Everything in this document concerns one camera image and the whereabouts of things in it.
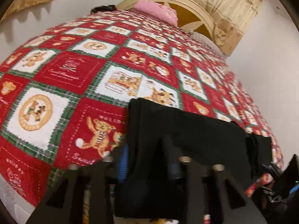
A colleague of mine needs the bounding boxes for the black pants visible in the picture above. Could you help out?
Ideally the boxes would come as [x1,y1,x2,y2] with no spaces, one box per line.
[114,98,272,223]

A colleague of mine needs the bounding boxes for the dark clothing bundle by bed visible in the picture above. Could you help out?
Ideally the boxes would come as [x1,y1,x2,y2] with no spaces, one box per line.
[90,5,117,14]

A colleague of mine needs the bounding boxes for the red teddy bear patchwork bedspread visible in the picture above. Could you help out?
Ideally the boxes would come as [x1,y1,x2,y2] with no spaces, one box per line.
[1,10,273,212]

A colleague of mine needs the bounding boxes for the grey striped pillow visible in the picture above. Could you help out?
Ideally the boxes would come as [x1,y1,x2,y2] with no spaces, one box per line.
[190,31,228,60]

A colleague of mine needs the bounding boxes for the cream wooden headboard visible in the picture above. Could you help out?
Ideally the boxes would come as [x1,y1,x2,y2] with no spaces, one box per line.
[117,0,215,41]

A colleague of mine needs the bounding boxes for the pink pillow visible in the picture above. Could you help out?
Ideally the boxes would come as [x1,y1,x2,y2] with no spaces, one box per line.
[134,0,178,27]

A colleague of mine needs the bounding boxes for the beige floral window curtain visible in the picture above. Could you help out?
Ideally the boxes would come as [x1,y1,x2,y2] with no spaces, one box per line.
[193,0,263,56]

